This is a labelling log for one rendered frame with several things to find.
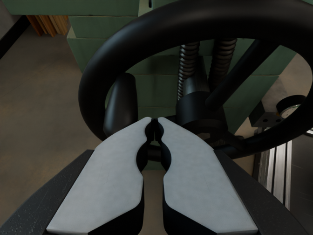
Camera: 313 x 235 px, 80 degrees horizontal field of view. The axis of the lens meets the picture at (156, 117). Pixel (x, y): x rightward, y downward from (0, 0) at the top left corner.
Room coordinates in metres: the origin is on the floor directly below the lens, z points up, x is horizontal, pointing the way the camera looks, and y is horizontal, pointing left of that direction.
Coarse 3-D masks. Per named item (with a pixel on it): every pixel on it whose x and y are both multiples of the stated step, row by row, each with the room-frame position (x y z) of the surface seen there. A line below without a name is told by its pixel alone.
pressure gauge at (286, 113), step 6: (294, 96) 0.26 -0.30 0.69; (300, 96) 0.26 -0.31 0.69; (282, 102) 0.26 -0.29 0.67; (288, 102) 0.25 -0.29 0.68; (294, 102) 0.25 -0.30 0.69; (300, 102) 0.25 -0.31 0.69; (282, 108) 0.25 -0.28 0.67; (288, 108) 0.24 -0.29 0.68; (294, 108) 0.24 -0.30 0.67; (276, 114) 0.27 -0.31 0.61; (282, 114) 0.24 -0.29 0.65; (288, 114) 0.24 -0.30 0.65
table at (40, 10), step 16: (16, 0) 0.30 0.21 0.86; (32, 0) 0.30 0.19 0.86; (48, 0) 0.30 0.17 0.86; (64, 0) 0.30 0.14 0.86; (80, 0) 0.30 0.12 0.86; (96, 0) 0.30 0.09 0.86; (112, 0) 0.30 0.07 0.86; (128, 0) 0.30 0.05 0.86; (144, 0) 0.29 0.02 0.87; (304, 0) 0.30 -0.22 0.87; (176, 48) 0.21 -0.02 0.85; (208, 48) 0.21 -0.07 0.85; (240, 48) 0.21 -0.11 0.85
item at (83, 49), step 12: (72, 36) 0.30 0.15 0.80; (72, 48) 0.30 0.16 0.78; (84, 48) 0.30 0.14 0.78; (96, 48) 0.30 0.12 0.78; (288, 48) 0.30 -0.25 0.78; (84, 60) 0.30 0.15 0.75; (144, 60) 0.30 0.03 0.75; (156, 60) 0.30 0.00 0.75; (168, 60) 0.30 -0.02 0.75; (204, 60) 0.30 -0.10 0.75; (276, 60) 0.30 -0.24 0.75; (288, 60) 0.30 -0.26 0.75; (132, 72) 0.30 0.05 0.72; (144, 72) 0.30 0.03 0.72; (156, 72) 0.30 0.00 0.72; (168, 72) 0.30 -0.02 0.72; (228, 72) 0.30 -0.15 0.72; (264, 72) 0.30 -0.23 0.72; (276, 72) 0.30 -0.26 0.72
